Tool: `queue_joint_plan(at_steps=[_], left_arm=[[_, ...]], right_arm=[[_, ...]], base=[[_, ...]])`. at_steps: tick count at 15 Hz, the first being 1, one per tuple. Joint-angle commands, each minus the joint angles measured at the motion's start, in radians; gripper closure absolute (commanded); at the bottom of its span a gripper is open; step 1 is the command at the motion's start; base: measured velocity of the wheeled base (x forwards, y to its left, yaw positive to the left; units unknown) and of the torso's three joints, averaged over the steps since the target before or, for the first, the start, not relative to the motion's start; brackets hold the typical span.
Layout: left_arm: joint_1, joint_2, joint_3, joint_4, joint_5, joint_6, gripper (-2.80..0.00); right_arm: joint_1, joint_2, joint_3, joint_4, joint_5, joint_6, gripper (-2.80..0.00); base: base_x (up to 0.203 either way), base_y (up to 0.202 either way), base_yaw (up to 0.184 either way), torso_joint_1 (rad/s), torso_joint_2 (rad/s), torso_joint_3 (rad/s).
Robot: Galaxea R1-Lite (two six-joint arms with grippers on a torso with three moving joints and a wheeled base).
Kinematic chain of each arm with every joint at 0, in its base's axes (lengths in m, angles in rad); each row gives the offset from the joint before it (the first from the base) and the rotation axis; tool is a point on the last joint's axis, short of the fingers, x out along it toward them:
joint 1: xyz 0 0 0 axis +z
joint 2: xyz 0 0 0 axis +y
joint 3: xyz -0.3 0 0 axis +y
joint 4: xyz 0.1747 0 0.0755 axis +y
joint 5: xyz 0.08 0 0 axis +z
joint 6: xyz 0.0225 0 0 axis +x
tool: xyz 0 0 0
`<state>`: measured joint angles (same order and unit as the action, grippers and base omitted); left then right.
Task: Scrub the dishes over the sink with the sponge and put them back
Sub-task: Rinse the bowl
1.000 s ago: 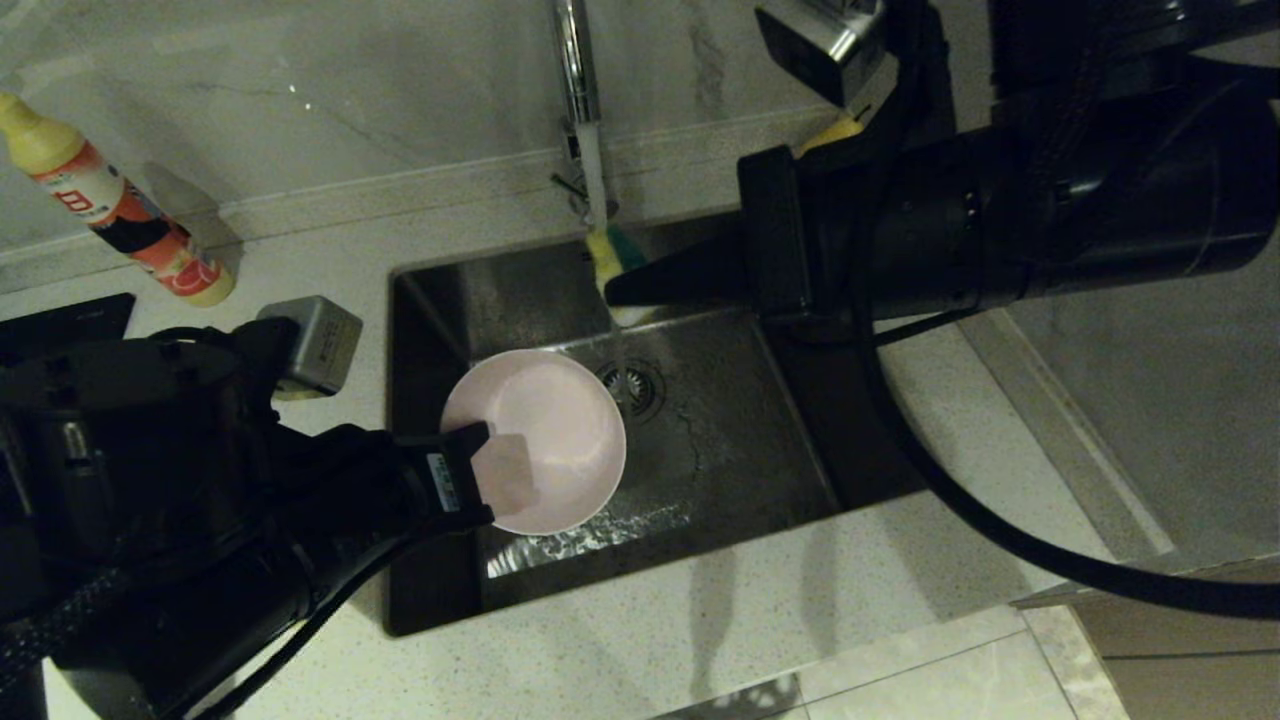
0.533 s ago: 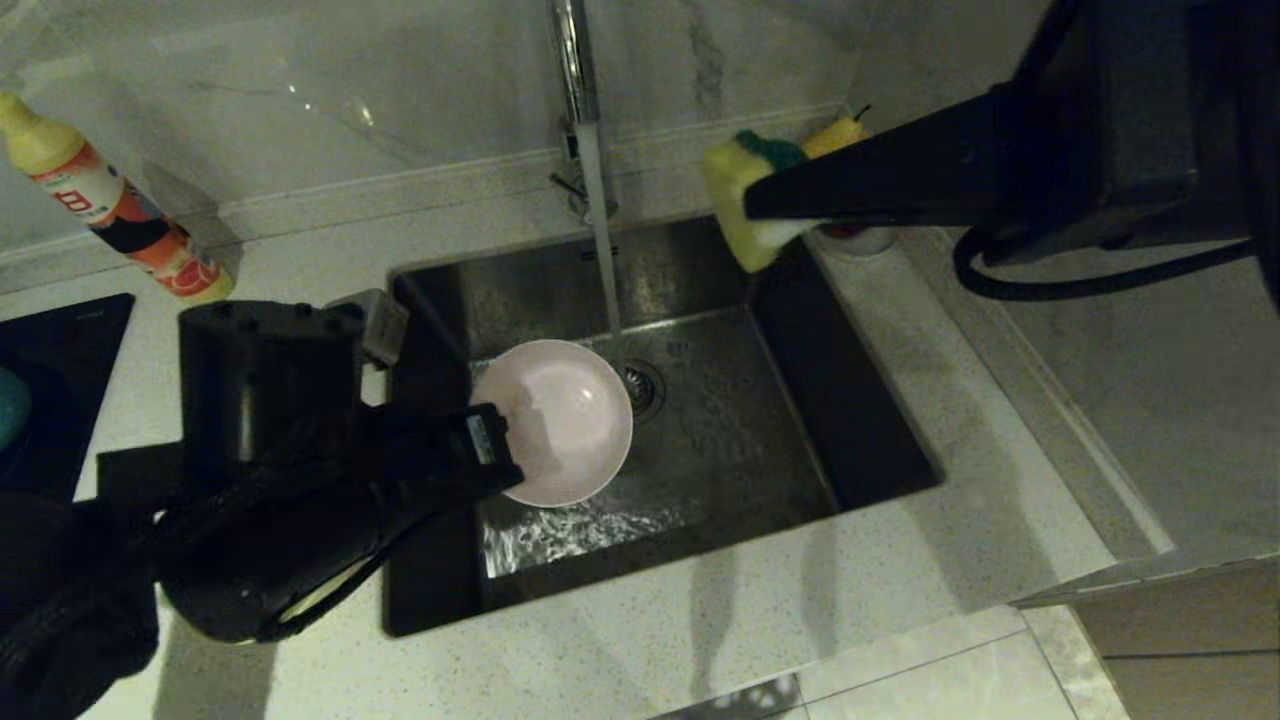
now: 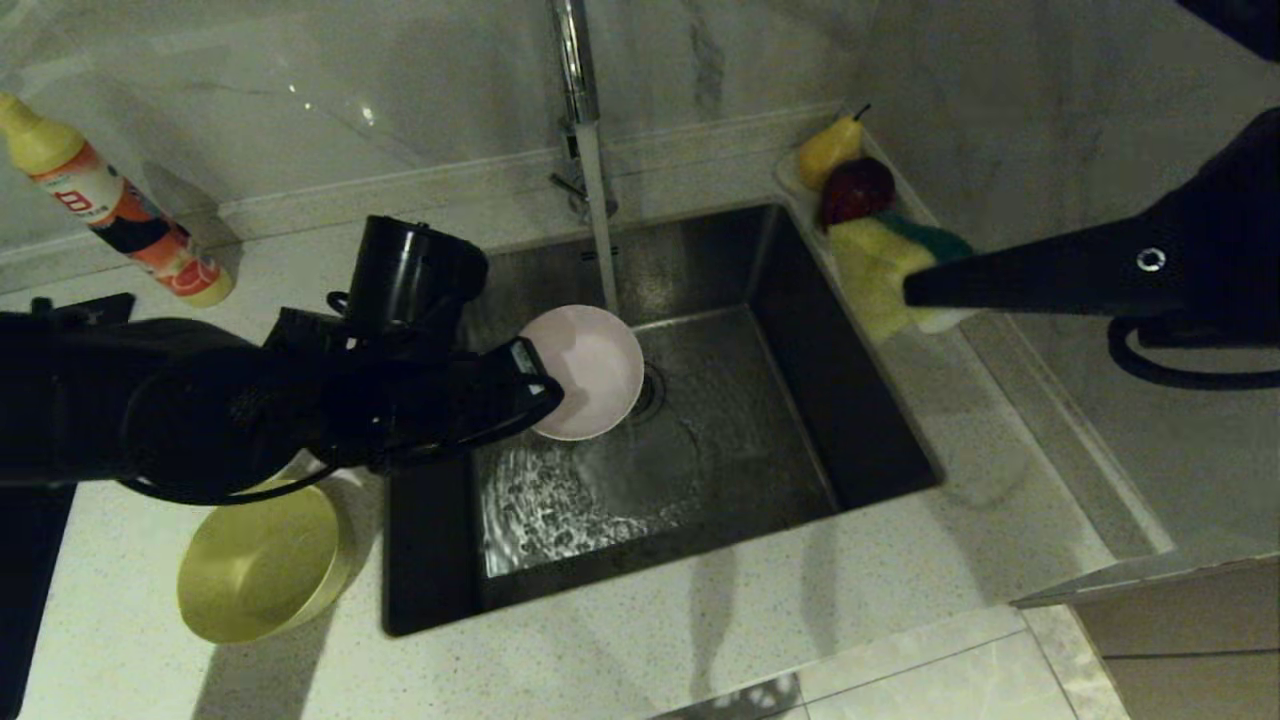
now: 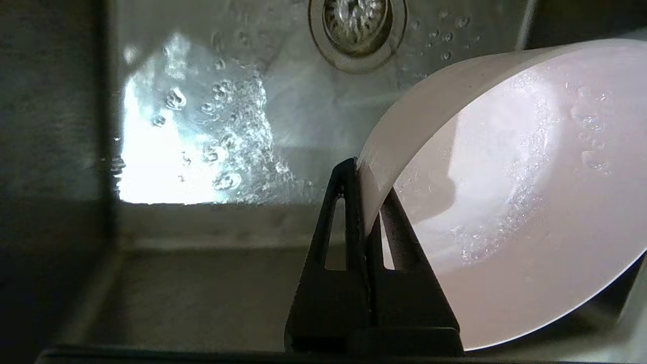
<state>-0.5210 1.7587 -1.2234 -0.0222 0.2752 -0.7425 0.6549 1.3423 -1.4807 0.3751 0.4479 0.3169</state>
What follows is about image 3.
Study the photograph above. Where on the stainless steel sink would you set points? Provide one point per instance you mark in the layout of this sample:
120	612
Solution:
750	480

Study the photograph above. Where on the pink plastic bowl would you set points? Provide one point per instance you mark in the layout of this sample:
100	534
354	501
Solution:
595	370

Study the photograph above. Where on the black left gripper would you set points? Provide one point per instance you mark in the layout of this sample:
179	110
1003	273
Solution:
410	400

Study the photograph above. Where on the metal sink drain strainer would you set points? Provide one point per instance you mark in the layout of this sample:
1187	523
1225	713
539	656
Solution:
655	395

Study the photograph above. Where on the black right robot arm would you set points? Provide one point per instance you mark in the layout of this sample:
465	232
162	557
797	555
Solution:
1240	20

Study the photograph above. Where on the yellow plastic bowl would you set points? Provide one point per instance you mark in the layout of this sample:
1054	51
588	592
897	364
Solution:
255	565

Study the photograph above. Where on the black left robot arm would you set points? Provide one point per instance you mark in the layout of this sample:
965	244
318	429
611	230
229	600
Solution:
100	400

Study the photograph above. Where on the chrome faucet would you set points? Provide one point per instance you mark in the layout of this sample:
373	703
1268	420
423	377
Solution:
578	60

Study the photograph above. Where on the black induction cooktop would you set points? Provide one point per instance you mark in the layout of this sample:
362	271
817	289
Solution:
30	600

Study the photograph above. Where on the dark red apple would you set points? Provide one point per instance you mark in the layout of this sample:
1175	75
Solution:
855	185

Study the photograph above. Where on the yellow detergent bottle red label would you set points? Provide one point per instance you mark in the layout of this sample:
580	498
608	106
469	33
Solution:
110	205

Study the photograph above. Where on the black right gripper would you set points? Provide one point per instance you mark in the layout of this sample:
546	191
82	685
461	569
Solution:
1220	260

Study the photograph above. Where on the small white dish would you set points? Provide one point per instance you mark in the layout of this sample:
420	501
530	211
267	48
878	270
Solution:
787	178

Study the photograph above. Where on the yellow pear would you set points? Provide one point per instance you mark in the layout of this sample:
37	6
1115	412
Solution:
825	150

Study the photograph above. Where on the yellow and green sponge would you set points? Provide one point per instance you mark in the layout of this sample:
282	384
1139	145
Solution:
880	280

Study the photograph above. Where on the light wooden cabinet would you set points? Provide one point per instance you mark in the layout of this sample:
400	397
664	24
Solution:
1200	650

